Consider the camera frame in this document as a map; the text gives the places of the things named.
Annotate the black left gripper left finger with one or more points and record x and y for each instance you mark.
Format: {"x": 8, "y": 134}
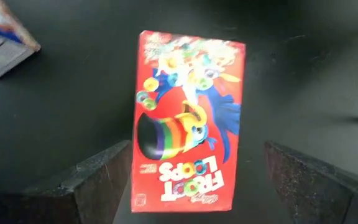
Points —
{"x": 89, "y": 193}

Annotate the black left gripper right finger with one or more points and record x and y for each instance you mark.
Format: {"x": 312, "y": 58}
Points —
{"x": 315, "y": 193}

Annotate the orange Mini-Wheats cereal box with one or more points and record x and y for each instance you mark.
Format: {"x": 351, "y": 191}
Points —
{"x": 2, "y": 53}

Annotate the red Froot Loops cereal box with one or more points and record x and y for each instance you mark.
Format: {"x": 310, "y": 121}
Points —
{"x": 191, "y": 130}

